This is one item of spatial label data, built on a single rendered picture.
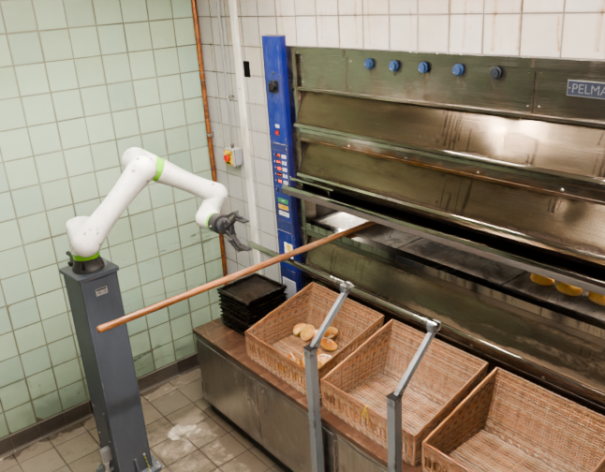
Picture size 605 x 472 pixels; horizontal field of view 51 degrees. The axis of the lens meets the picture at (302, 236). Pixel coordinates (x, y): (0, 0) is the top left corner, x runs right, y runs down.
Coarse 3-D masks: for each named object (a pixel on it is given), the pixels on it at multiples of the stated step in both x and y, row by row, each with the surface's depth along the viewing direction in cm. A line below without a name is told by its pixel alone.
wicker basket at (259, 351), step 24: (312, 288) 353; (288, 312) 346; (312, 312) 353; (360, 312) 324; (264, 336) 339; (288, 336) 350; (312, 336) 349; (336, 336) 338; (360, 336) 305; (264, 360) 323; (288, 360) 303; (336, 360) 299; (288, 384) 310
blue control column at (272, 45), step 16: (272, 48) 322; (272, 64) 326; (272, 80) 330; (272, 96) 334; (288, 96) 327; (272, 112) 337; (288, 112) 330; (272, 128) 341; (288, 128) 332; (272, 144) 346; (288, 144) 335; (272, 160) 350; (288, 160) 338; (288, 176) 342; (288, 224) 354; (288, 240) 359; (288, 272) 368; (288, 304) 378
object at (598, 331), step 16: (320, 224) 342; (336, 240) 330; (352, 240) 320; (368, 240) 317; (384, 256) 305; (400, 256) 297; (416, 256) 296; (432, 272) 283; (448, 272) 278; (464, 272) 277; (480, 288) 265; (496, 288) 260; (512, 304) 254; (528, 304) 248; (544, 304) 245; (560, 320) 239; (576, 320) 234; (592, 320) 232
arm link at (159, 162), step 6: (126, 150) 292; (132, 150) 290; (138, 150) 289; (144, 150) 295; (126, 156) 287; (150, 156) 293; (156, 156) 297; (156, 162) 295; (162, 162) 297; (156, 168) 294; (162, 168) 296; (156, 174) 296; (156, 180) 298
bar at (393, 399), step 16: (272, 256) 312; (320, 272) 287; (352, 288) 271; (336, 304) 274; (384, 304) 257; (416, 320) 245; (432, 320) 240; (320, 336) 272; (432, 336) 240; (304, 352) 271; (416, 368) 238; (400, 384) 236; (400, 400) 235; (320, 416) 283; (400, 416) 238; (320, 432) 286; (400, 432) 240; (320, 448) 288; (400, 448) 243; (320, 464) 291; (400, 464) 246
